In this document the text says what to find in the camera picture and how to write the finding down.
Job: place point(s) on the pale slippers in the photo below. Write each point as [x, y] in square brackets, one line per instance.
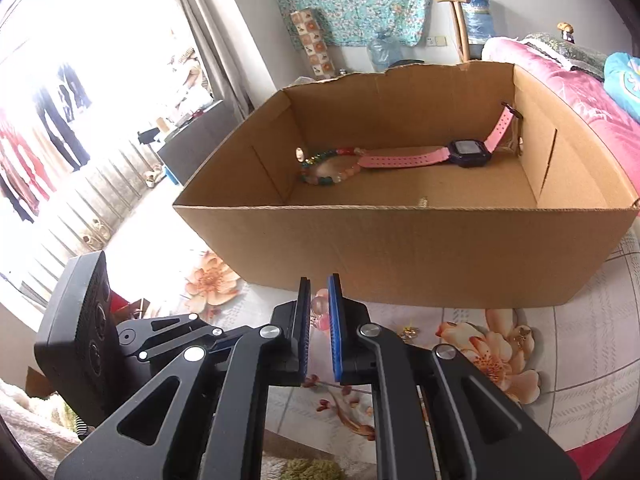
[152, 176]

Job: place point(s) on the large blue water jug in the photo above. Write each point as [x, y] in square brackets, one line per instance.
[385, 52]

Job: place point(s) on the blue striped garment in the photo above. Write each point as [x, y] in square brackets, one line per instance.
[625, 85]

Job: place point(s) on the brown cardboard box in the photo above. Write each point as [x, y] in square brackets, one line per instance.
[410, 255]

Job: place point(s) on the mushroom figurine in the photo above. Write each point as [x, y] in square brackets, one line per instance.
[566, 31]

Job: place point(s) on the gold butterfly charm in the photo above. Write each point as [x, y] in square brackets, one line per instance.
[410, 331]
[524, 332]

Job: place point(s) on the teal floral wall cloth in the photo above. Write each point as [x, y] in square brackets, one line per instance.
[355, 0]

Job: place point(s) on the grey curtain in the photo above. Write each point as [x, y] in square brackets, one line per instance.
[205, 35]

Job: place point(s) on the small black device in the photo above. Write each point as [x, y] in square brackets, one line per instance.
[147, 136]

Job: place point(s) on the grey cabinet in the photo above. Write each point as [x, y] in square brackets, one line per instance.
[195, 145]

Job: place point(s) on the wooden chair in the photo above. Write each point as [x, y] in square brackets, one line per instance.
[457, 25]

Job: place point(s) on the floral plaid tablecloth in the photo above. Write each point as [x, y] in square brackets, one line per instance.
[590, 370]

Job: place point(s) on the pink floral blanket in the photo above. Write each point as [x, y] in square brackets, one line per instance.
[565, 85]

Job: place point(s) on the red hanging garment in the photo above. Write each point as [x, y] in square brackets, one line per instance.
[20, 160]

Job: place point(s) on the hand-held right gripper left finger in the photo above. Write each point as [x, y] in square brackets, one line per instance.
[305, 330]

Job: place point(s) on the dark hanging garment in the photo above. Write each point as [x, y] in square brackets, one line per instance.
[62, 110]

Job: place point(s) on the grey lace cloth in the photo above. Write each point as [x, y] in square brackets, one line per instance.
[560, 52]

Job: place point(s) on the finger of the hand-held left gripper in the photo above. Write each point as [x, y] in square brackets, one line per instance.
[200, 341]
[170, 324]

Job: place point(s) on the green plush bow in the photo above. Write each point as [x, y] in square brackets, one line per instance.
[315, 470]

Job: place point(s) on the clear water bottle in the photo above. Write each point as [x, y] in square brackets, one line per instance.
[477, 17]

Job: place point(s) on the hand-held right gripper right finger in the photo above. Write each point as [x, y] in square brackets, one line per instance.
[336, 330]

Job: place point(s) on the wall socket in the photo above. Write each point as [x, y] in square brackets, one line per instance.
[437, 40]

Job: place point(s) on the patterned tall box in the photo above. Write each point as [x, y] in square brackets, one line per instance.
[312, 42]

